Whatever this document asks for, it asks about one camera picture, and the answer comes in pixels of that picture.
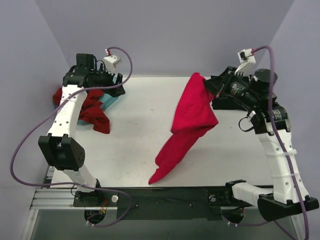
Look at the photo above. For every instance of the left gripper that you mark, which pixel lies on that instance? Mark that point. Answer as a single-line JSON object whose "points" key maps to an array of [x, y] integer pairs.
{"points": [[117, 83]]}

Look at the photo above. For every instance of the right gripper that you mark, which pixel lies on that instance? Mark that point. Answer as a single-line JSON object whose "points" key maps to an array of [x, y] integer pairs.
{"points": [[219, 84]]}

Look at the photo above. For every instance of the bright pink-red t shirt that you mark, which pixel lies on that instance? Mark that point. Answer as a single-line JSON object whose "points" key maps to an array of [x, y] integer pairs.
{"points": [[193, 118]]}

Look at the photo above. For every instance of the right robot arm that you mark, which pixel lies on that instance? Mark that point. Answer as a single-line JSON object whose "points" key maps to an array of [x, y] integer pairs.
{"points": [[271, 125]]}

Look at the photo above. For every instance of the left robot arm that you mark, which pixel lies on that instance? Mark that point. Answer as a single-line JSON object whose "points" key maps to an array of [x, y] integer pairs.
{"points": [[59, 146]]}

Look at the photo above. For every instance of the blue plastic tub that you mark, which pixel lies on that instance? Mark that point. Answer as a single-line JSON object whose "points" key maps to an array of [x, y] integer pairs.
{"points": [[108, 100]]}

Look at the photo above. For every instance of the dark red t shirt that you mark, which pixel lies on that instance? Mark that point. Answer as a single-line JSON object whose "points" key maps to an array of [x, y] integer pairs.
{"points": [[79, 106]]}

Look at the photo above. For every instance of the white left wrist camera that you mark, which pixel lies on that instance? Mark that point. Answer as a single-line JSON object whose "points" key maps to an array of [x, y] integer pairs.
{"points": [[111, 62]]}

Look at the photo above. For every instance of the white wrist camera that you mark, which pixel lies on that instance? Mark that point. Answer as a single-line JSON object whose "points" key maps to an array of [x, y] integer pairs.
{"points": [[111, 62], [247, 61]]}

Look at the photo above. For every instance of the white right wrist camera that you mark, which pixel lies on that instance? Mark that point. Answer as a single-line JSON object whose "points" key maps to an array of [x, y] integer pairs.
{"points": [[247, 61]]}

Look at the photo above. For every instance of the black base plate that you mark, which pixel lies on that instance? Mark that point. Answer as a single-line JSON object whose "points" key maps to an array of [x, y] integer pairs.
{"points": [[163, 203]]}

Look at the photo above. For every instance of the aluminium frame rail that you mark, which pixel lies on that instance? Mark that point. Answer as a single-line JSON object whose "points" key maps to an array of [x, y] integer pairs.
{"points": [[53, 198]]}

